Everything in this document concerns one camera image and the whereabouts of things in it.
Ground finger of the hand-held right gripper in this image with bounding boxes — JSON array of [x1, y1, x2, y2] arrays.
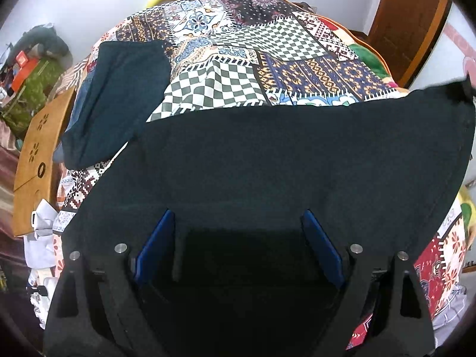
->
[[460, 76, 476, 102]]

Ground folded blue jeans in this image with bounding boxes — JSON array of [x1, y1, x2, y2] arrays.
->
[[52, 56, 101, 162]]

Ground black pants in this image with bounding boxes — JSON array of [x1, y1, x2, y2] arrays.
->
[[61, 77, 476, 291]]

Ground wooden board with flower cutouts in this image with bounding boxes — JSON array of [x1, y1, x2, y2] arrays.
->
[[13, 87, 77, 237]]

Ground dark grey cloth pile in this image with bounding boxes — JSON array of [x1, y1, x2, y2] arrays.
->
[[11, 25, 71, 60]]

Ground brown satin cloth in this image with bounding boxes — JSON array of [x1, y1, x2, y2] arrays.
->
[[0, 119, 27, 268]]

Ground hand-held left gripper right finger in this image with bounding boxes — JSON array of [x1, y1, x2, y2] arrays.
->
[[300, 209, 436, 357]]

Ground green patterned cloth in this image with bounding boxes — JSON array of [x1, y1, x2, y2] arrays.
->
[[0, 57, 65, 138]]

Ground white cloth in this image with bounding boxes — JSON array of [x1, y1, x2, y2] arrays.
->
[[22, 198, 60, 270]]

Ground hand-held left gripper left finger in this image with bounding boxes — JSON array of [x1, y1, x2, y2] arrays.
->
[[43, 208, 177, 357]]

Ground orange box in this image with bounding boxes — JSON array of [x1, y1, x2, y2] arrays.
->
[[11, 51, 40, 92]]

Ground white wardrobe with pink flowers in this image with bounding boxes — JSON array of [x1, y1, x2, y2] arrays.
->
[[409, 5, 476, 95]]

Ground folded dark teal pants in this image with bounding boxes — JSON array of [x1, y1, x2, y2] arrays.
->
[[59, 41, 172, 168]]

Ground patchwork printed bedsheet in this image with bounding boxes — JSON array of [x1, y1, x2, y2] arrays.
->
[[35, 0, 471, 350]]

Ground brown wooden door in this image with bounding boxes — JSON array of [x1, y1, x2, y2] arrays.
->
[[366, 0, 453, 88]]

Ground red green printed blanket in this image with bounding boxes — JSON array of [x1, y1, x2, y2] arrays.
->
[[316, 15, 401, 87]]

